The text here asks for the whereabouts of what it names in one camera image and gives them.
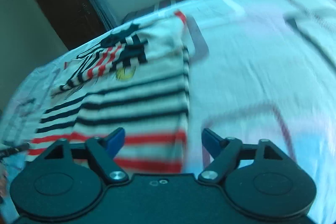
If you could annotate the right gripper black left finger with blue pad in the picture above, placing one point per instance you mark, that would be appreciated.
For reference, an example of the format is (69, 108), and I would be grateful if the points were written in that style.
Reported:
(67, 178)

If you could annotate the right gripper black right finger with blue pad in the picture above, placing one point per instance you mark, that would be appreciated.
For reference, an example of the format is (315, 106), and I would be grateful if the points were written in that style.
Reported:
(258, 180)

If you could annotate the striped knit dinosaur sweater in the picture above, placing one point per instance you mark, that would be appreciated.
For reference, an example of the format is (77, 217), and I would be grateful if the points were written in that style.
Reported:
(136, 79)

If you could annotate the person's hand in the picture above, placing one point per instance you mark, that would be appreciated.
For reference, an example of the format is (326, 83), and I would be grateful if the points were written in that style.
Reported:
(3, 181)

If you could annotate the white patterned bed sheet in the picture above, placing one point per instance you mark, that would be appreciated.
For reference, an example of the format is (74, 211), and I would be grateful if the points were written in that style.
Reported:
(258, 69)

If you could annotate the striped folded blanket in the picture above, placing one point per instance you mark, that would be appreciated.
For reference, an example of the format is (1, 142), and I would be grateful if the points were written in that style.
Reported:
(156, 7)

